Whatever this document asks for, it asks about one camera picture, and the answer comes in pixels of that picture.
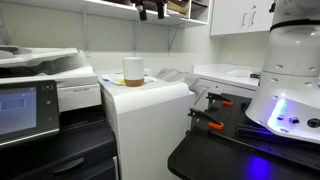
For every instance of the copier touchscreen panel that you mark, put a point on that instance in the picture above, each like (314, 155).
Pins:
(28, 111)

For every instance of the black orange clamp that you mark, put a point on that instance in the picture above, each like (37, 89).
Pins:
(217, 97)
(197, 114)

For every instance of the large white office copier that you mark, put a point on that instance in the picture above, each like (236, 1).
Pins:
(84, 148)

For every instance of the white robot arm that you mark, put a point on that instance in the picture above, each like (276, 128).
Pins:
(287, 100)

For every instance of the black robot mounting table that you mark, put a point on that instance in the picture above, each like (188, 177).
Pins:
(242, 150)

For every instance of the black orange clamp rear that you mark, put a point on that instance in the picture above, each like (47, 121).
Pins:
(217, 97)

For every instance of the white finisher unit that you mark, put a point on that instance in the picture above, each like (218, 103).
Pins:
(149, 121)

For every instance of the white upper wall cabinet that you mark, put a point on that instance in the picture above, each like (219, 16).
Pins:
(240, 16)

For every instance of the black orange clamp front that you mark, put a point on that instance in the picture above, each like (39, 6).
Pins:
(197, 114)

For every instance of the white counter with cabinets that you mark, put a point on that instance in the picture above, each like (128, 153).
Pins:
(226, 78)

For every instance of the white paper sheet with blue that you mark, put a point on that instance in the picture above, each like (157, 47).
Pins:
(114, 78)

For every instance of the white wall mail sorter shelf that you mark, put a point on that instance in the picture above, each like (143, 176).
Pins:
(117, 11)

